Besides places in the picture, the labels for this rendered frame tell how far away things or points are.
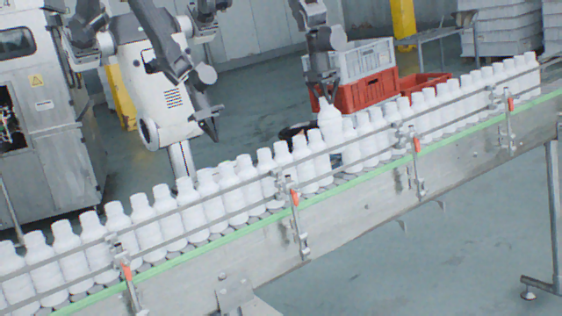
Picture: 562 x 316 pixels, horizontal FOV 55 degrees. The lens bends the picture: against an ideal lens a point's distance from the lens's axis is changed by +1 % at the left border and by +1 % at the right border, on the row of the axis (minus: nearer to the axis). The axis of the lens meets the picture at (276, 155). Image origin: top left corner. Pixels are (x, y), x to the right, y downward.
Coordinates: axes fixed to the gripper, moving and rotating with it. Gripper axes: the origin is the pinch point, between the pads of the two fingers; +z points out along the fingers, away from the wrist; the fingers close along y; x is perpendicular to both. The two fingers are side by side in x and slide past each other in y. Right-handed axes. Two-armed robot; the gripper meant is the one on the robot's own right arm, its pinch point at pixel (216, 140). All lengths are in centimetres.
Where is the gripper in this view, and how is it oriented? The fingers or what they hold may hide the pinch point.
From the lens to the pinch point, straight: 158.1
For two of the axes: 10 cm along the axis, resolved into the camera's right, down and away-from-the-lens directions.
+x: -4.3, 2.0, 8.8
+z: 3.7, 9.3, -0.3
